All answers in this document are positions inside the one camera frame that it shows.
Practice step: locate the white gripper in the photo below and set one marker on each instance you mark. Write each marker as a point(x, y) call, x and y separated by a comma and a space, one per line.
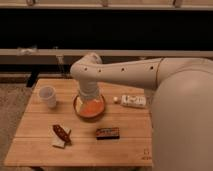
point(88, 90)

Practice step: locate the clear plastic bottle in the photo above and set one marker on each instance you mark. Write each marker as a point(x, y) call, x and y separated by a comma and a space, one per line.
point(130, 101)

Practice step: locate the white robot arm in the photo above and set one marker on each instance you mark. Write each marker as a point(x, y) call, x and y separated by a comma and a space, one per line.
point(181, 108)

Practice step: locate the orange bowl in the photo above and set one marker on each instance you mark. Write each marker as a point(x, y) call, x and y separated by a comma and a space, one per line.
point(89, 108)

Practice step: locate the white plastic cup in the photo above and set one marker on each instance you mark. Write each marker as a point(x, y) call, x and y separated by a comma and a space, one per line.
point(47, 95)

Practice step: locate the dark snack box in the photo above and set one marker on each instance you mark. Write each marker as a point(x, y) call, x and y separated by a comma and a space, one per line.
point(107, 133)

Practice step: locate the brown snack bar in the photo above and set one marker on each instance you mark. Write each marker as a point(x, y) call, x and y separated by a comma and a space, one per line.
point(60, 132)

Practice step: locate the wooden table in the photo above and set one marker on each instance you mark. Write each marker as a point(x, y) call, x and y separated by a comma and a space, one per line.
point(32, 144)

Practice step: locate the metal shelf rail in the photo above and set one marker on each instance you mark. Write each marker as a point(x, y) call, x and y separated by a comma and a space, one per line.
point(32, 56)

